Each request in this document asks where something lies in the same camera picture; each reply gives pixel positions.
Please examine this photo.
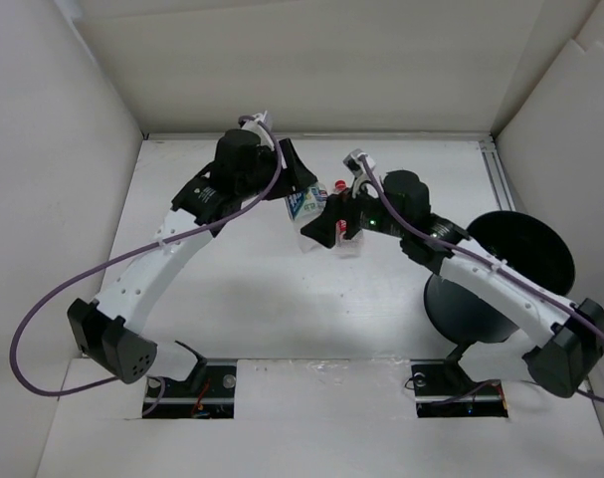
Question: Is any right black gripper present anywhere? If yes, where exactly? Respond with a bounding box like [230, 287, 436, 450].
[301, 175, 409, 247]

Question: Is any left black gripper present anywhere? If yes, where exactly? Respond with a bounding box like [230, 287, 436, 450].
[237, 139, 314, 202]

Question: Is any clear bottle blue white label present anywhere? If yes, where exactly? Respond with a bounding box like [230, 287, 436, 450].
[285, 182, 328, 253]

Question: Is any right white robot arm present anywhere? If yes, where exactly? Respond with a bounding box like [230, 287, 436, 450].
[301, 170, 604, 398]

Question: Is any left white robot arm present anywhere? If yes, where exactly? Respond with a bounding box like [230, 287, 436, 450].
[68, 124, 316, 395]

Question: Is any dark blue round bin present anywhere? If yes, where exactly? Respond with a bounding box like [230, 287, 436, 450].
[424, 211, 575, 347]

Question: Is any clear bottle red cap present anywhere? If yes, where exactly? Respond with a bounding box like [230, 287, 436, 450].
[330, 178, 366, 259]

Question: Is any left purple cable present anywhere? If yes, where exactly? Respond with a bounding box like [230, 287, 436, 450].
[8, 115, 286, 414]

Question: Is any purple cable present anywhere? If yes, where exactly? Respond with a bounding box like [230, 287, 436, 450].
[358, 156, 604, 405]
[8, 115, 286, 414]

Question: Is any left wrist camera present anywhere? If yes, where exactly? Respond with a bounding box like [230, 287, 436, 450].
[238, 111, 273, 137]

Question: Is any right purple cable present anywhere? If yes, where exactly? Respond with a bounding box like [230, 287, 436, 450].
[358, 156, 604, 405]

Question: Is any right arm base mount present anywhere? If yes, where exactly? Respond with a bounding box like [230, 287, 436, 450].
[404, 360, 508, 418]

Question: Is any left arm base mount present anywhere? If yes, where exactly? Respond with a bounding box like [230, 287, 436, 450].
[141, 358, 238, 420]

